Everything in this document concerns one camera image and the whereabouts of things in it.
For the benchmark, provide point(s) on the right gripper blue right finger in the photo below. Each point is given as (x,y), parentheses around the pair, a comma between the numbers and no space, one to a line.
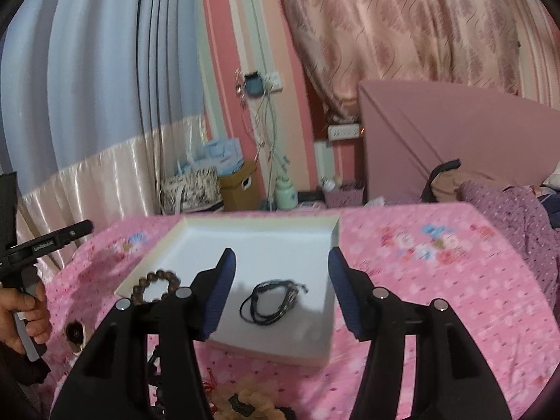
(452,380)

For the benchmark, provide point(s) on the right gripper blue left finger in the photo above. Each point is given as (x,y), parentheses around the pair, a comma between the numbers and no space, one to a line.
(110,378)

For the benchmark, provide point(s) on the white strap wrist watch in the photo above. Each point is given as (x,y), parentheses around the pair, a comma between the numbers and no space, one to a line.
(77,335)

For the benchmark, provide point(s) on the cream fabric scrunchie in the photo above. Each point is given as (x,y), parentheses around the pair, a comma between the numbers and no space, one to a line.
(246,398)

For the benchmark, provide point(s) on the black plastic hair claw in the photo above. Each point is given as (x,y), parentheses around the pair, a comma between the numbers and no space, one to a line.
(154,380)

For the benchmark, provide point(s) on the red knotted cord charm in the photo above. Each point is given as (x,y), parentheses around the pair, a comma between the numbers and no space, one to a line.
(211,387)

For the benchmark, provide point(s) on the person's left hand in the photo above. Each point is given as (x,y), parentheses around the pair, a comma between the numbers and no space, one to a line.
(36,314)

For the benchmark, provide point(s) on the pink floral bed sheet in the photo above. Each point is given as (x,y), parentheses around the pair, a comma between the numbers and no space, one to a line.
(418,252)

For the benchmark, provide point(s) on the purple dotted blanket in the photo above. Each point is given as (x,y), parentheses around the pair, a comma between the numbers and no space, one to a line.
(518,215)

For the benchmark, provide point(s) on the white shallow cardboard tray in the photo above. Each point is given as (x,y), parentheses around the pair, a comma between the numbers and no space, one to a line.
(275,247)

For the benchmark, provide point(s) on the patterned paper gift bag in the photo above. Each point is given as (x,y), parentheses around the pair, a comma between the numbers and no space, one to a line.
(190,191)

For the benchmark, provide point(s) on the blue and cream curtain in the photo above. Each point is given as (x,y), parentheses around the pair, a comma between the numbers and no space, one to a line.
(101,100)

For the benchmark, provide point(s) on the brown cardboard storage box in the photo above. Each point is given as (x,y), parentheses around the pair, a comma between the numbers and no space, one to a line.
(240,191)

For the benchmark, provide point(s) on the light blue gift bag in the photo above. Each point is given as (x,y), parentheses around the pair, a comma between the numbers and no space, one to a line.
(225,155)

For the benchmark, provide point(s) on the mint green bottle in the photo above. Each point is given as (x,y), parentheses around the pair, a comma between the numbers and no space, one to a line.
(285,195)

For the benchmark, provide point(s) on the pink padded headboard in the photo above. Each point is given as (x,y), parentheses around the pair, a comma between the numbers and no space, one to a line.
(412,127)

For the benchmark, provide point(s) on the white power strip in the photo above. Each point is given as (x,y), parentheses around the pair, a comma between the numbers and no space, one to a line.
(338,132)

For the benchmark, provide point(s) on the pink patterned curtain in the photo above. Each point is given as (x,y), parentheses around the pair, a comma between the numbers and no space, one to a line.
(510,46)

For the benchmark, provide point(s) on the teal charger on wall socket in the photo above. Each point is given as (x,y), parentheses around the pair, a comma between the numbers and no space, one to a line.
(254,85)

